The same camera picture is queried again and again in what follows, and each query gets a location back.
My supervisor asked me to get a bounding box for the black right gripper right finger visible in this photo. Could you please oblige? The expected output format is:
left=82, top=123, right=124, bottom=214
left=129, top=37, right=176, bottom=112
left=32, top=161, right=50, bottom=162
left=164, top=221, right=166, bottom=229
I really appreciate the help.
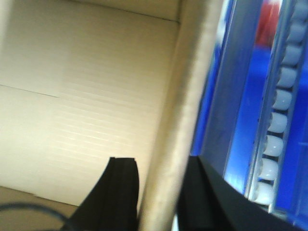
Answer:
left=177, top=156, right=307, bottom=231

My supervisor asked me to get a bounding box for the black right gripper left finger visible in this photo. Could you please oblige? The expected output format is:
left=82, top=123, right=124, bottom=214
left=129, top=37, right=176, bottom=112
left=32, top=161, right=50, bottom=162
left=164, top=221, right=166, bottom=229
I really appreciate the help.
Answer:
left=69, top=157, right=139, bottom=231

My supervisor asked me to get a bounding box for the brown cardboard box black print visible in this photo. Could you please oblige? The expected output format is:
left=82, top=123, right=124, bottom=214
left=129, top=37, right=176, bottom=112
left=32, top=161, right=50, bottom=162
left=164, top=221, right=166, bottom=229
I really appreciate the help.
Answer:
left=0, top=0, right=224, bottom=231

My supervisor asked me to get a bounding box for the red object behind shelf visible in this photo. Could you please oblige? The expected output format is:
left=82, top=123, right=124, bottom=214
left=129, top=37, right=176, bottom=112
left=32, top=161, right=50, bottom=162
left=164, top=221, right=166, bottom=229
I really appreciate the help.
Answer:
left=255, top=0, right=282, bottom=48

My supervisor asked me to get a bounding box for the white roller conveyor track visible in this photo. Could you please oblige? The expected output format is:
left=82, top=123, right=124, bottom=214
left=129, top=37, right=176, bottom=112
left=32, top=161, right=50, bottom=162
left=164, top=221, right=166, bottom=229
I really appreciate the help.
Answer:
left=244, top=0, right=308, bottom=214

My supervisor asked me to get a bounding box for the thin black cable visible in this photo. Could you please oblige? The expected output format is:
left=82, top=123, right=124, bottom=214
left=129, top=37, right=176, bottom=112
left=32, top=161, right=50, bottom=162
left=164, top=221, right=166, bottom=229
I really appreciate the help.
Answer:
left=0, top=203, right=77, bottom=231

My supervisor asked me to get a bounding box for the metal shelf frame bar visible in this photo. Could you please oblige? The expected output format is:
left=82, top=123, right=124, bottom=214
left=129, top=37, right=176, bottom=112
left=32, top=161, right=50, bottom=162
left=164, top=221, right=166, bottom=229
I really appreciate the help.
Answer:
left=200, top=0, right=263, bottom=176

